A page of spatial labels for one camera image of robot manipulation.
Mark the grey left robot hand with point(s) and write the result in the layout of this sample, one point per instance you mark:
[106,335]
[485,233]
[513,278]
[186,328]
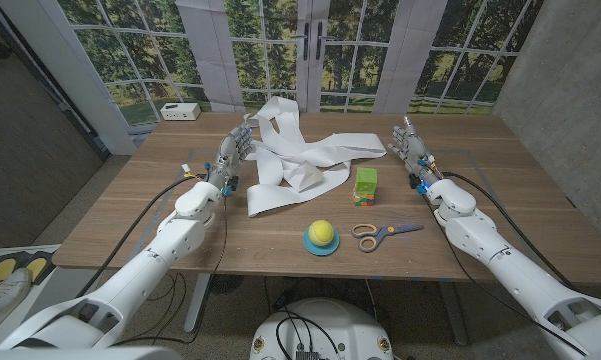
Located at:
[227,157]

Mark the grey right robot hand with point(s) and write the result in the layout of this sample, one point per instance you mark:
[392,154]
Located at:
[415,150]

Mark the white receipt paper strip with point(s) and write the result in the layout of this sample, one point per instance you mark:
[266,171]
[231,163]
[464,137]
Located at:
[300,150]

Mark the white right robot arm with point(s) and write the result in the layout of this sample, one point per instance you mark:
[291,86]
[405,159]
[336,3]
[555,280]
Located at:
[520,275]

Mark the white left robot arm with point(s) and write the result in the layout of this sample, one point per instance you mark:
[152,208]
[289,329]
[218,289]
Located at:
[130,285]

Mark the yellow tennis ball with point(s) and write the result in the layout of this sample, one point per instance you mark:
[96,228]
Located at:
[321,232]

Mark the small blue plate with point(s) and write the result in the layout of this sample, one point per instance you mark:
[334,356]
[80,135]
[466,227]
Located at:
[320,251]

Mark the green cube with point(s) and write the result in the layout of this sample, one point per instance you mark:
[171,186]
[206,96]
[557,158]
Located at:
[366,180]

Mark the white socket box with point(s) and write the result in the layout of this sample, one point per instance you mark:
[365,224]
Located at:
[180,111]

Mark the multicoloured puzzle cube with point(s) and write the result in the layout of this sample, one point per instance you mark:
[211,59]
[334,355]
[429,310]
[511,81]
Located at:
[363,200]

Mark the printed window forest backdrop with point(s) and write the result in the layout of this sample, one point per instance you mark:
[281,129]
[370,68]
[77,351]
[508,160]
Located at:
[355,65]

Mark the white table leg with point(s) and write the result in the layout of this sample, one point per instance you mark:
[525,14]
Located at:
[197,302]

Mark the grey table leg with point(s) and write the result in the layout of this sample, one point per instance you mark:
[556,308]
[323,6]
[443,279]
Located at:
[454,312]

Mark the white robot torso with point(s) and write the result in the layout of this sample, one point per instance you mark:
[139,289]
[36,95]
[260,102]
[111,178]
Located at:
[350,325]

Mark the dark brown door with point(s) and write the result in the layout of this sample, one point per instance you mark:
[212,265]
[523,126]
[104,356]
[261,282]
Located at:
[30,150]

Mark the white floor platform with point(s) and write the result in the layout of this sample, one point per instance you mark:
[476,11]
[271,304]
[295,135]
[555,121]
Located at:
[55,290]

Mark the yellow black foot pedal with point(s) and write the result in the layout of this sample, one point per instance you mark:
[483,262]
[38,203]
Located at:
[1,270]
[36,266]

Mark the white sneaker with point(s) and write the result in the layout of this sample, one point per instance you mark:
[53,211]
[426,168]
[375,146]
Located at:
[2,297]

